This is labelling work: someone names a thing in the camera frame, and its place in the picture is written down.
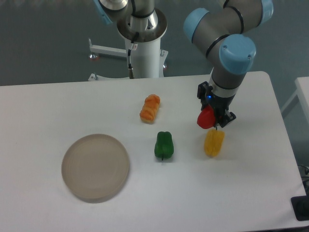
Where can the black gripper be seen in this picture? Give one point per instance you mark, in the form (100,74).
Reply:
(220,105)

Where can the red bell pepper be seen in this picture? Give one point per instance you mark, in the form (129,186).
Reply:
(206,118)

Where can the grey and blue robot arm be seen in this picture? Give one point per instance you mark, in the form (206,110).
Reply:
(219,37)

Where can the yellow bell pepper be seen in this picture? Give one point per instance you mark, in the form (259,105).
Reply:
(213,142)

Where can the green bell pepper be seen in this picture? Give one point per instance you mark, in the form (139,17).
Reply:
(164,147)

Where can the orange bell pepper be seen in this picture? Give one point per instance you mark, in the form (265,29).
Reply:
(150,108)

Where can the beige round plate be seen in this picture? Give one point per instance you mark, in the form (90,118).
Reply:
(95,168)

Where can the white side table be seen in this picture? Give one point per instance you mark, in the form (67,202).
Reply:
(300,95)

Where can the black box at table edge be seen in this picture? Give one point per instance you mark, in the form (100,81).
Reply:
(300,206)

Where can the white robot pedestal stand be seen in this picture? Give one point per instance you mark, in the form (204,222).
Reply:
(143,52)

